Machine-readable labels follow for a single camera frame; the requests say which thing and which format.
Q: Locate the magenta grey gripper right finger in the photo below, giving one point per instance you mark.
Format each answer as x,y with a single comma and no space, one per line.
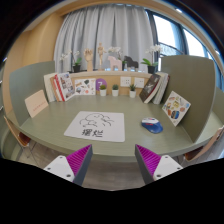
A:
153,166

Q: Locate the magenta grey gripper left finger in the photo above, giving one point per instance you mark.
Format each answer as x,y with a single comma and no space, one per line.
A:
72,167

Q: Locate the blue white computer mouse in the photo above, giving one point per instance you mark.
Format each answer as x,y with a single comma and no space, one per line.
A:
152,125

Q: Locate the white printed mouse pad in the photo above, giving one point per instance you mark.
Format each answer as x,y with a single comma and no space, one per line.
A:
98,126

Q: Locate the wooden chair right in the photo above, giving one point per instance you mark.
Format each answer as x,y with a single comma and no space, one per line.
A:
215,144

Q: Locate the wooden chair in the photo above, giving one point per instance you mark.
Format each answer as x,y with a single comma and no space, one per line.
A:
215,144
22,139

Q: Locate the wooden chair left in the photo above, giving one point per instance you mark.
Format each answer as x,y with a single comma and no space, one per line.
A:
22,139

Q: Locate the colourful sticker picture board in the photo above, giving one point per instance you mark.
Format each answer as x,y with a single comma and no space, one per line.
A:
176,107

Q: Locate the beige wooden card board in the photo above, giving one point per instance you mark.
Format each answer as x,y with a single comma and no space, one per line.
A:
36,103

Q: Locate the small potted plant right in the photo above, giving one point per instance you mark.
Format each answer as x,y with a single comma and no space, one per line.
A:
132,91

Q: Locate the small potted plant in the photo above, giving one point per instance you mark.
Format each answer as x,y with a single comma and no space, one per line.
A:
103,90
132,91
115,90

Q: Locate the white leaning books left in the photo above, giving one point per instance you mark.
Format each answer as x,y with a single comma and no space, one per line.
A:
48,87

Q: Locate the white illustrated card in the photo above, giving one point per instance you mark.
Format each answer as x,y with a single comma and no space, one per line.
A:
85,86

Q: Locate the red white illustrated book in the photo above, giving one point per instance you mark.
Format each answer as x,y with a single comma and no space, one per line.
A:
65,86

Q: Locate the small potted plant left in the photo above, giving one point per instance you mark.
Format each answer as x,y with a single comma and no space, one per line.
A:
103,90

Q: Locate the dark cover leaning book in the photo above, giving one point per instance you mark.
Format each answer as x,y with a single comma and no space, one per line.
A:
150,88

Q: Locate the small potted plant middle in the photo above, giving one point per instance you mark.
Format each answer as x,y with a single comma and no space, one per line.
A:
115,90

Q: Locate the white leaning book stack right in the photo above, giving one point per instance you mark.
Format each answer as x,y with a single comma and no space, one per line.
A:
165,79

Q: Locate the purple round sign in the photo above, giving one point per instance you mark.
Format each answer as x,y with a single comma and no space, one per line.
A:
99,83

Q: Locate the green partition panel right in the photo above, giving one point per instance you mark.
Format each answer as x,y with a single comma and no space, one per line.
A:
194,79

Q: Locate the green partition panel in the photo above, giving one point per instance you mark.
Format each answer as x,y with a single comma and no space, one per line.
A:
24,82
194,79

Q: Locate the green partition panel left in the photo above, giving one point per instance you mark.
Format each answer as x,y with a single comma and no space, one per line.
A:
24,82

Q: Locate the white orchid pot right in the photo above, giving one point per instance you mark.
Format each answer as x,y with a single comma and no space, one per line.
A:
151,63

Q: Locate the white orchid pot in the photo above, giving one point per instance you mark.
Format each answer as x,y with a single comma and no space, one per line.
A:
151,63
76,60

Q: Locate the white orchid pot left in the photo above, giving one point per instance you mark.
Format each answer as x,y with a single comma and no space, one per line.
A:
76,60

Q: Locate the black horse figurine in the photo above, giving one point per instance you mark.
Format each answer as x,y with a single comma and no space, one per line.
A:
131,63

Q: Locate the pink horse figurine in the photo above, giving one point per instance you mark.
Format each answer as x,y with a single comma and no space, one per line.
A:
115,63

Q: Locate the wooden hand model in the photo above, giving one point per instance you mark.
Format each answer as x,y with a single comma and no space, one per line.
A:
88,55

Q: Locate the wooden mannequin figure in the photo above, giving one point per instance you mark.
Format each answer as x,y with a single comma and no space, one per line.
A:
100,51

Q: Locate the grey curtain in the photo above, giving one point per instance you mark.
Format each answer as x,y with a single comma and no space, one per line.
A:
113,25

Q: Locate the wall power socket right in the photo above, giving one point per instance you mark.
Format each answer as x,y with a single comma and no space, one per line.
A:
139,82

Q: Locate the wall power socket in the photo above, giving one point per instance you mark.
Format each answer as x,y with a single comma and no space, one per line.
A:
139,82
125,81

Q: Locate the wall power socket left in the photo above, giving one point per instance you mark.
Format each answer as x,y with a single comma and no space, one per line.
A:
125,81

